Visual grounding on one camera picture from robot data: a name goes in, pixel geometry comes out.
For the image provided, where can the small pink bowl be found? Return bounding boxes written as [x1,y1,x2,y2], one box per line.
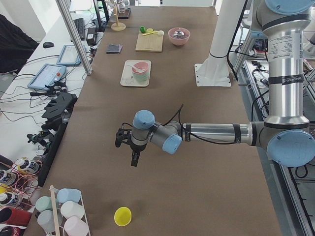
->
[131,61,149,73]

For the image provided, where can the black keyboard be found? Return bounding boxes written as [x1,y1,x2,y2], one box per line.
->
[73,18,85,40]

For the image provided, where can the bamboo cutting board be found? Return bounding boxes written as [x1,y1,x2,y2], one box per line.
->
[135,32,163,53]

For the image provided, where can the black tool holder rack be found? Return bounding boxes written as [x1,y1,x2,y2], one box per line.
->
[38,92,78,187]

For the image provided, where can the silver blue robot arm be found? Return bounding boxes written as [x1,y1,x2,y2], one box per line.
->
[127,0,315,167]

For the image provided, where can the cream rabbit tray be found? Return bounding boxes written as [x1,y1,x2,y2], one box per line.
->
[120,59,152,87]

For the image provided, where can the yellow plastic knife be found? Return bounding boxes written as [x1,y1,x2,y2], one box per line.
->
[142,30,158,36]

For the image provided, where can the green bowl stack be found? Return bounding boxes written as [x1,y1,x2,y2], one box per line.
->
[132,71,150,82]

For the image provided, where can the aluminium frame post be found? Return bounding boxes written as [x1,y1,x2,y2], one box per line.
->
[56,0,93,76]

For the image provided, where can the bottles in wire basket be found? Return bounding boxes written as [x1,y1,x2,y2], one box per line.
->
[0,157,42,236]

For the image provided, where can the yellow plastic cup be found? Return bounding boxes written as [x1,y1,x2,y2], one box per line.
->
[114,206,132,227]

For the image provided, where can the cup rack with pastel cups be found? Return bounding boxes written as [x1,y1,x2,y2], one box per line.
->
[35,185,91,236]

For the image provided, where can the white garlic bulb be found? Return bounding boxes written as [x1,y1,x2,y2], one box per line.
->
[157,30,164,36]

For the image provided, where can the black computer mouse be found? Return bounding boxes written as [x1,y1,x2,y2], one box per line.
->
[42,41,54,49]

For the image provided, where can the blue tablet far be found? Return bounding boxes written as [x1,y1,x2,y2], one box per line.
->
[56,45,81,66]

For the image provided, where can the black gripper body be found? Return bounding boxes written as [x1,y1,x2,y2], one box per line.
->
[129,141,147,153]

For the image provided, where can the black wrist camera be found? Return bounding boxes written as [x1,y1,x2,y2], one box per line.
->
[115,128,132,148]

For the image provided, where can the blue tablet near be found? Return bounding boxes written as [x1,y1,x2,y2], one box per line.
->
[27,63,66,90]

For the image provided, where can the white ceramic spoon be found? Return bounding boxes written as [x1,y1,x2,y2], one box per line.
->
[127,64,146,73]

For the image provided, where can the blue tablet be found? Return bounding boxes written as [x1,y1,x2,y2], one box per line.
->
[27,63,66,90]
[56,45,81,66]

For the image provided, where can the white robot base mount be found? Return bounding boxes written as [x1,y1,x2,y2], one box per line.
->
[195,0,247,87]

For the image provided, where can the wooden mug tree stand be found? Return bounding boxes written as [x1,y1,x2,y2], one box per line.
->
[105,0,126,31]

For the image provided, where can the large pink bowl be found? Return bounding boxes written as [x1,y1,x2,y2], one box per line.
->
[168,27,190,46]

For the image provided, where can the grey folded cloth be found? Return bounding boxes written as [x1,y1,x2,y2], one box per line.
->
[106,44,123,54]

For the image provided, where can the green lime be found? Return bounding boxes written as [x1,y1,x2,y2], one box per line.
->
[140,26,146,33]

